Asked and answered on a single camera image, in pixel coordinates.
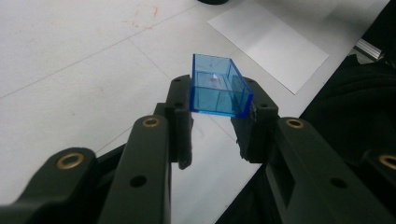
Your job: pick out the white paper sheet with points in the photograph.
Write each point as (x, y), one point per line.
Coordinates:
(267, 40)

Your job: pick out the blue transparent stamp cap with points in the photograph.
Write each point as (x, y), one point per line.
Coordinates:
(218, 99)

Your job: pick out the aluminium rail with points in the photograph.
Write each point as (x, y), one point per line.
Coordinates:
(369, 49)

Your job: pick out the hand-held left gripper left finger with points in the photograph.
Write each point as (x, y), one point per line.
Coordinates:
(146, 174)

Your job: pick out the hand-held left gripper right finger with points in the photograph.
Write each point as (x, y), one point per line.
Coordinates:
(299, 174)

